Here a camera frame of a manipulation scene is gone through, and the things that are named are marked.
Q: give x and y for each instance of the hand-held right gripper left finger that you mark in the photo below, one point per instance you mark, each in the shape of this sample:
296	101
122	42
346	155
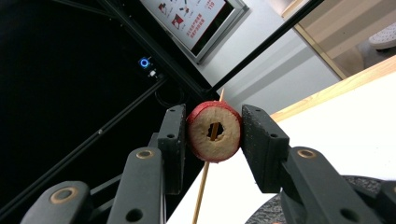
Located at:
173	149

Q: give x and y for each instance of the red-skinned cored fruit slice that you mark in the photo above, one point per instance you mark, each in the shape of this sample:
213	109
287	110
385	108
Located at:
199	140

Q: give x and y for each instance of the white round dotted object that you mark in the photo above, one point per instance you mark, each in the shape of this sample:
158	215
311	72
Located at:
384	37

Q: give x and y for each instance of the black metal frame bar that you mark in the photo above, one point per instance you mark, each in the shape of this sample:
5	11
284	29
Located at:
77	149
264	40

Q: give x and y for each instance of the blue indicator light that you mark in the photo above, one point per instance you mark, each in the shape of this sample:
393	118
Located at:
144	63

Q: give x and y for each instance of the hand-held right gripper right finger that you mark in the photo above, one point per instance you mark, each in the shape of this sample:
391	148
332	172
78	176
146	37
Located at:
264	146

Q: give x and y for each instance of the framed white poster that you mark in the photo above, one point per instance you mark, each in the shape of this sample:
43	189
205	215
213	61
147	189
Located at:
193	21

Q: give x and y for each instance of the thin wooden skewer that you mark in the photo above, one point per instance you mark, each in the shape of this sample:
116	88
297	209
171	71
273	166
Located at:
200	193

